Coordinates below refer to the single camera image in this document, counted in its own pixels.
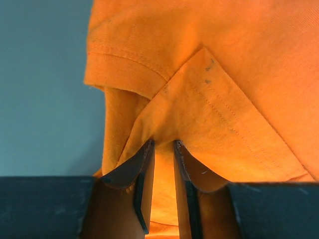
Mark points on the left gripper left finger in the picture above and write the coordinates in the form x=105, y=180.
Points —
x=114, y=206

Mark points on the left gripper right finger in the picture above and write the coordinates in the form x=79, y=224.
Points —
x=210, y=207

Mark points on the orange t shirt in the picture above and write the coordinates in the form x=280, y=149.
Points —
x=237, y=81

